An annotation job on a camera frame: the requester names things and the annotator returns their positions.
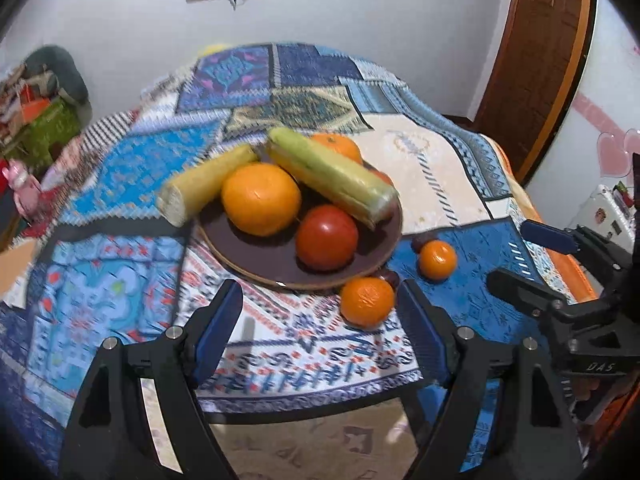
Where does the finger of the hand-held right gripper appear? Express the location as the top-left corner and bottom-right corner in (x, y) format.
(520, 220), (640, 287)
(487, 268), (569, 319)

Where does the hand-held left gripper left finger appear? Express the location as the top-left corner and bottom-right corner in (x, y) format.
(57, 278), (244, 480)

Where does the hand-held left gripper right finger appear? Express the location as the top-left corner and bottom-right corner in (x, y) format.
(397, 278), (583, 480)

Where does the small tangerine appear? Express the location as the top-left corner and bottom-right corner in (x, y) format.
(419, 240), (458, 281)
(340, 276), (396, 330)

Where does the dark brown plate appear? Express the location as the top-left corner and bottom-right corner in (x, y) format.
(197, 157), (403, 291)

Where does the large orange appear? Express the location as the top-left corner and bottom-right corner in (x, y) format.
(221, 163), (302, 237)
(311, 132), (363, 165)

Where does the corn cob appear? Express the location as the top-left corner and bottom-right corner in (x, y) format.
(266, 126), (399, 231)
(157, 144), (260, 227)

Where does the patchwork blanket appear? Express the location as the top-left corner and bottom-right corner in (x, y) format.
(0, 42), (566, 480)

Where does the white heart-patterned sliding door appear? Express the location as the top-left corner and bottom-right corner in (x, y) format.
(540, 0), (640, 221)

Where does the wooden door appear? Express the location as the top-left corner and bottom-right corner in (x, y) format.
(472, 0), (598, 186)

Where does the cardboard box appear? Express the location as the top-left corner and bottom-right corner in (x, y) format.
(0, 237), (41, 297)

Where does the pink rabbit toy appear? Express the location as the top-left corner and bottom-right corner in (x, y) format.
(2, 160), (44, 221)

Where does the green box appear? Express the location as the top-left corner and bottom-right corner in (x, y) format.
(0, 100), (84, 171)

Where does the grey plush toy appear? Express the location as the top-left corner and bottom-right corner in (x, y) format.
(25, 45), (91, 107)

